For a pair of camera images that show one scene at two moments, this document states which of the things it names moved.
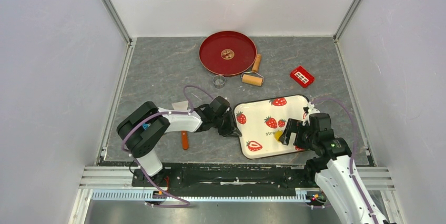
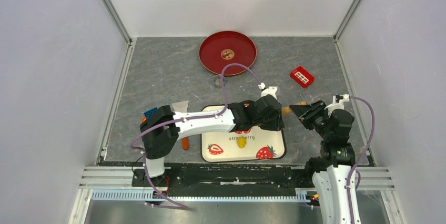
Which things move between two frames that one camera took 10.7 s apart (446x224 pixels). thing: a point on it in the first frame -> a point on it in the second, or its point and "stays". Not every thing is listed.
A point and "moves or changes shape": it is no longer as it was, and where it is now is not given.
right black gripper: (293, 126) -> (316, 107)
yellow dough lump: (277, 134) -> (241, 142)
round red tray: (227, 53) stays
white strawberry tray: (256, 123) moves or changes shape
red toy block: (302, 77) stays
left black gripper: (235, 132) -> (277, 123)
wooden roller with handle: (253, 78) -> (286, 110)
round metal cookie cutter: (219, 81) stays
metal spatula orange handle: (185, 140) stays
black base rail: (230, 177) stays
